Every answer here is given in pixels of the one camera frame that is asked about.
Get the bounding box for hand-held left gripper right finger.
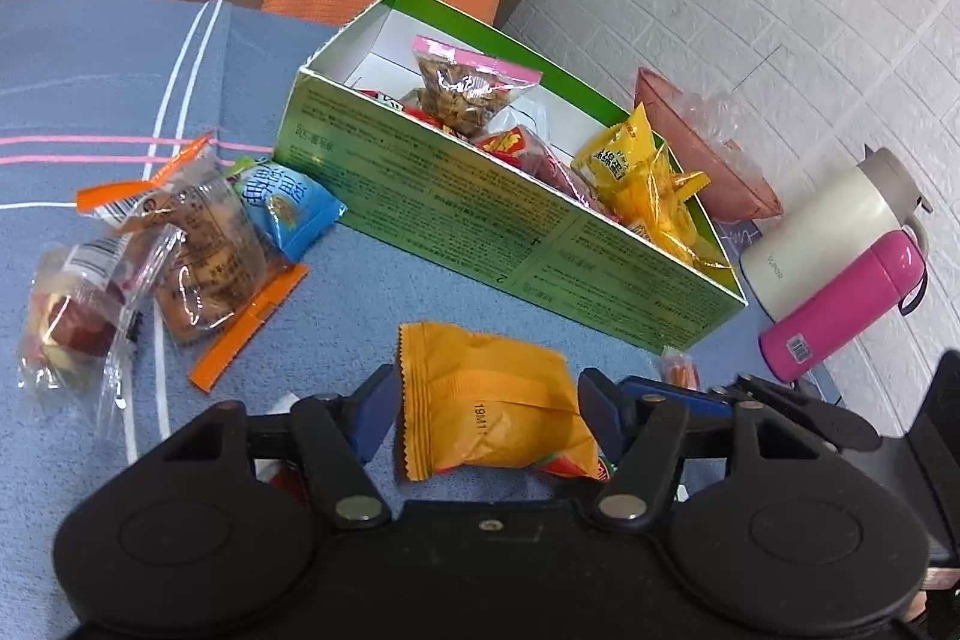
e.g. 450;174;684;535
577;368;787;528

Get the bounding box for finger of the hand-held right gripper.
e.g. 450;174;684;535
621;377;734;417
711;374;884;456

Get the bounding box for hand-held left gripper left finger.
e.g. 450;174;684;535
161;364;398;527

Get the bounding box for orange snack packet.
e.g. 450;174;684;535
395;321;605;483

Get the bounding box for clear yellow snack packet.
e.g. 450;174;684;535
621;149;734;272

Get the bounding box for green cardboard box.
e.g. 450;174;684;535
274;0;749;354

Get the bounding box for clear packet dark red snack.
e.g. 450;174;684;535
525;122;610;211

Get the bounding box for clear nut bag pink top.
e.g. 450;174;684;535
411;35;542;140

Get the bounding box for clear packet red snacks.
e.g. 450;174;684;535
16;227;185;446

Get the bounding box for pink thermos bottle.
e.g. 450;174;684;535
757;227;931;384

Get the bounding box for white thermos jug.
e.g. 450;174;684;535
739;145;935;322

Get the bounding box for blue snack packet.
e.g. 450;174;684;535
229;156;347;262

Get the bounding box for pink plastic bowl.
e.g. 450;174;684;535
634;66;783;221

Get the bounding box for clear cookie packet orange ends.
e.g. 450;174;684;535
75;134;310;392

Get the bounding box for clear plastic wrap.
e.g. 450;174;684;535
675;89;758;176

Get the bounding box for blue striped tablecloth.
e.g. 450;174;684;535
0;0;848;536

